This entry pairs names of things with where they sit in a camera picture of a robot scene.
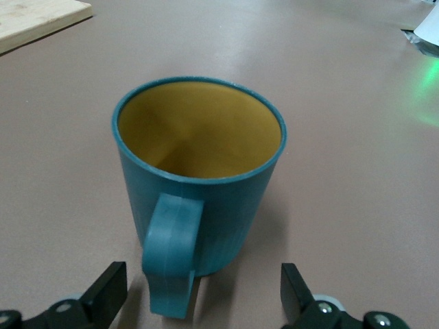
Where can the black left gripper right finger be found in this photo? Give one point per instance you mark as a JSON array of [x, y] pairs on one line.
[[302, 305]]

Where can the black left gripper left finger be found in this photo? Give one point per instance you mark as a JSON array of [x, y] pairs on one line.
[[103, 301]]

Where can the teal mug yellow inside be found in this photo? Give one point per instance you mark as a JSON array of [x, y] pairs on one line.
[[233, 219]]

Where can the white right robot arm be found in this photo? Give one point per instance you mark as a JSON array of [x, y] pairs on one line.
[[430, 31]]

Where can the brown table cover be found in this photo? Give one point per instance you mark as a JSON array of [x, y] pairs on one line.
[[343, 171]]

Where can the bamboo cutting board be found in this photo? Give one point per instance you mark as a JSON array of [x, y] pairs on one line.
[[34, 20]]

